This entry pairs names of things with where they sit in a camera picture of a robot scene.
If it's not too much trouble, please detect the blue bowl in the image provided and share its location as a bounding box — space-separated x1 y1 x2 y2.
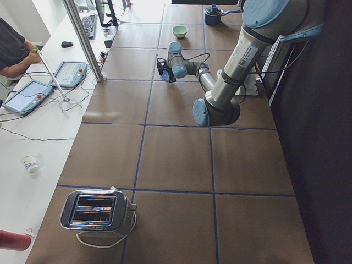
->
160 69 170 83

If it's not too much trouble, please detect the light green bowl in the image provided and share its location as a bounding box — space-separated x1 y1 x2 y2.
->
172 25 188 39

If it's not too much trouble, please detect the person's forearm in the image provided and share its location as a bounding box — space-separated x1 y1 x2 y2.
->
1 56 31 78

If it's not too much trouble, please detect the person's hand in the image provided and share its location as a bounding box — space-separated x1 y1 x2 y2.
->
26 49 41 64

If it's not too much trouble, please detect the black monitor stand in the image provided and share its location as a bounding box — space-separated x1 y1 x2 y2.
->
95 0 118 28

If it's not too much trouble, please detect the blue saucepan with lid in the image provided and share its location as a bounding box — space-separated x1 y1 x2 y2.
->
203 4 242 25

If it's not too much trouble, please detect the black keyboard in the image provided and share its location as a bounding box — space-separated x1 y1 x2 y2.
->
81 14 97 40

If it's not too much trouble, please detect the far blue teach pendant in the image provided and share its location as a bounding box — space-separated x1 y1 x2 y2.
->
54 61 87 89

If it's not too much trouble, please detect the blue teach pendant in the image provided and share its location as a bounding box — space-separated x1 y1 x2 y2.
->
2 80 53 116
54 61 87 89

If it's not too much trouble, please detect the black computer mouse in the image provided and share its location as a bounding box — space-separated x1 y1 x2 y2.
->
61 41 74 48

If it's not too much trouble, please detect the silver reaching stick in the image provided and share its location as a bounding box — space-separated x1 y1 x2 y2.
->
35 46 83 112

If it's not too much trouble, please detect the near blue teach pendant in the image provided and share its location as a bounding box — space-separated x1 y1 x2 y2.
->
2 80 53 116

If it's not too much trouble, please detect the silver chrome toaster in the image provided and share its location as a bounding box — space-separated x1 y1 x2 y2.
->
60 187 137 238

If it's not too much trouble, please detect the paper cup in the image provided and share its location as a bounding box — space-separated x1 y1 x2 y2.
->
20 155 39 173

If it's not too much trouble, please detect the red cylinder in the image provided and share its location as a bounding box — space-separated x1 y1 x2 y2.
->
0 230 31 251

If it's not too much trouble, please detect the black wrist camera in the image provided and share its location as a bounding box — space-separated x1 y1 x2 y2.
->
156 58 167 76

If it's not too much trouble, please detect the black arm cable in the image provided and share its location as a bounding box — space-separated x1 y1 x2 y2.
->
182 53 211 69

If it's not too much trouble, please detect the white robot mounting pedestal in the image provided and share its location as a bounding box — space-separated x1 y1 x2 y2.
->
235 74 259 96

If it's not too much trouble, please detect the aluminium frame post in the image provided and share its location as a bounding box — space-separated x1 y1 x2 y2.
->
63 0 103 83

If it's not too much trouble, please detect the white toaster power cord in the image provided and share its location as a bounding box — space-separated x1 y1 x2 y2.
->
75 212 138 249

